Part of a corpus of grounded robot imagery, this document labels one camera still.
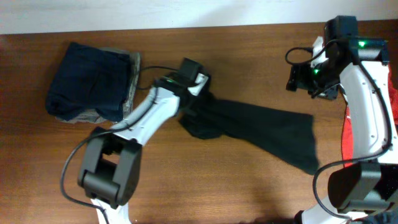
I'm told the folded navy blue garment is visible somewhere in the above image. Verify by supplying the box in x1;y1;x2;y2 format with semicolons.
45;42;131;121

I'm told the red garment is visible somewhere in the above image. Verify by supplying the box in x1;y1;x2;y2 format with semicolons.
340;62;397;164

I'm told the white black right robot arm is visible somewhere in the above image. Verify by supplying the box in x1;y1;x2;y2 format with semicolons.
286;16;397;223

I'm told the black t-shirt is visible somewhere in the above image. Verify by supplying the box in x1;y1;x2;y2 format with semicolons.
179;92;319;175

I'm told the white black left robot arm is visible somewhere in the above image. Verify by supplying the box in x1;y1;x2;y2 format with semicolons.
78;72;210;223

